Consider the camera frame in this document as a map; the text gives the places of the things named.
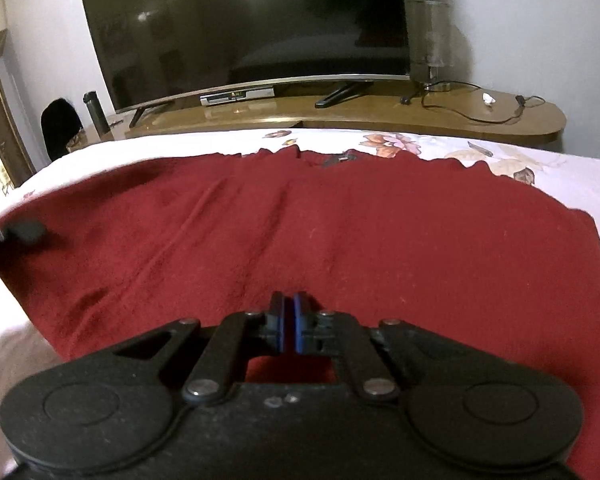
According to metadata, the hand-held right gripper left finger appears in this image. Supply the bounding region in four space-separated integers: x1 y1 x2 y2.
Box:
100 291 295 407

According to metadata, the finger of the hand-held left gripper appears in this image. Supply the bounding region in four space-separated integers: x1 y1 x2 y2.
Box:
0 219 48 246

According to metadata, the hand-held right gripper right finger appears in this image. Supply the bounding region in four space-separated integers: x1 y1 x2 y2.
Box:
294 291 477 404

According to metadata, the red knitted sweater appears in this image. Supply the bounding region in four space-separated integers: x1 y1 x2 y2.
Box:
0 144 600 387

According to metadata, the dark thermos bottle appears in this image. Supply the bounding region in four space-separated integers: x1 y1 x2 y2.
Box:
82 91 112 136

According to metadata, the wooden television stand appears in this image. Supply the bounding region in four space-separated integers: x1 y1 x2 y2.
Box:
65 82 567 154

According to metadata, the silver set-top box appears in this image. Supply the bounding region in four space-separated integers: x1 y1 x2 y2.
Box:
200 87 275 106

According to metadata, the large black television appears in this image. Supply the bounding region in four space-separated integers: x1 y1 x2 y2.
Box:
79 0 412 129

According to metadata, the floral bed sheet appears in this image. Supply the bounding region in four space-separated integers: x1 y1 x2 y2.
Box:
0 127 600 480

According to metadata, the glass cylinder table lamp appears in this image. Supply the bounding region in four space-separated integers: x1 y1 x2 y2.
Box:
404 0 464 92

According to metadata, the wooden door frame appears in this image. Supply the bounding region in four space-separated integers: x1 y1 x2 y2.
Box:
0 30 36 217

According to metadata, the black power cable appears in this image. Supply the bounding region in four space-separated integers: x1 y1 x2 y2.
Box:
401 80 546 125

